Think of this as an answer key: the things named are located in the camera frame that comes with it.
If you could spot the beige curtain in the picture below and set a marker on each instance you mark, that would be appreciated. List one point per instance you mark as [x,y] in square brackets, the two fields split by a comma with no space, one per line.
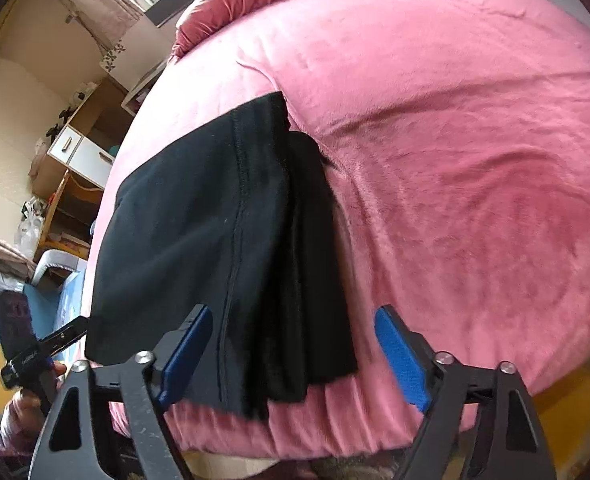
[0,252]

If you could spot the pink duvet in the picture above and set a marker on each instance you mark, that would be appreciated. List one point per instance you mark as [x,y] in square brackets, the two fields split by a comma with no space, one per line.
[225,5]

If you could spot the wooden desk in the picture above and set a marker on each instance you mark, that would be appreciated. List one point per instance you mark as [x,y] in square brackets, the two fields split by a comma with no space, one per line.
[85,200]

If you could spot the light blue container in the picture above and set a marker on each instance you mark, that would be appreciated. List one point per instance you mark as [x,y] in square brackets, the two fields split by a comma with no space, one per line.
[114,151]

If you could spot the light blue patterned cloth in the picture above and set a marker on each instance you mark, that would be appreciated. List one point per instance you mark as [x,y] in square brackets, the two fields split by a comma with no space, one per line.
[70,305]

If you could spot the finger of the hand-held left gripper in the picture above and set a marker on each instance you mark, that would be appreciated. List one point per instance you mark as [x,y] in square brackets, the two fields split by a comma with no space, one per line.
[67,336]

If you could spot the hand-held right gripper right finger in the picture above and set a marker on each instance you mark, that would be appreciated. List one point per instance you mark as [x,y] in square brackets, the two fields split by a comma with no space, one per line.
[402,360]

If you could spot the sheer window curtain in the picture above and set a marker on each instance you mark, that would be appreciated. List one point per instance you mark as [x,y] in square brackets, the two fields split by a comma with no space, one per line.
[100,0]

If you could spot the black pants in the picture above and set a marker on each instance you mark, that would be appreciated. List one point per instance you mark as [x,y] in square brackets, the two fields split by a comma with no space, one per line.
[175,235]

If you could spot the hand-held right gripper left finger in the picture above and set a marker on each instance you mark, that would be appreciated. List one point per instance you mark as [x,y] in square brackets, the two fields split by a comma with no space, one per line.
[185,355]

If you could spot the pink bed sheet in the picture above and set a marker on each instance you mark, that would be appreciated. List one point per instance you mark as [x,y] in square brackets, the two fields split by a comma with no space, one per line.
[450,160]

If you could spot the white storage shelf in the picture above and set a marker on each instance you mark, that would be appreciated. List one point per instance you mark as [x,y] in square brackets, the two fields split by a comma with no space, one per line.
[142,85]

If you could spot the white plastic stool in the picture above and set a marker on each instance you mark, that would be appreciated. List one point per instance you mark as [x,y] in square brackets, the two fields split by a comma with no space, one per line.
[55,262]

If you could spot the person's left hand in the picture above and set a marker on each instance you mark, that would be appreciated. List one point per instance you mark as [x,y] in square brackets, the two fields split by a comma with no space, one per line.
[25,410]

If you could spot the white drawer cabinet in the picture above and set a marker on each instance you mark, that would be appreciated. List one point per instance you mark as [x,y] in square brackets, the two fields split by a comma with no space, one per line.
[82,155]

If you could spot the clear plastic bag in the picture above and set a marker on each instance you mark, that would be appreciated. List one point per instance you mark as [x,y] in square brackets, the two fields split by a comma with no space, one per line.
[30,225]

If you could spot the person's left forearm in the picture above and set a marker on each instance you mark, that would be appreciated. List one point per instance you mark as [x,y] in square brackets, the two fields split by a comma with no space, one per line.
[10,437]

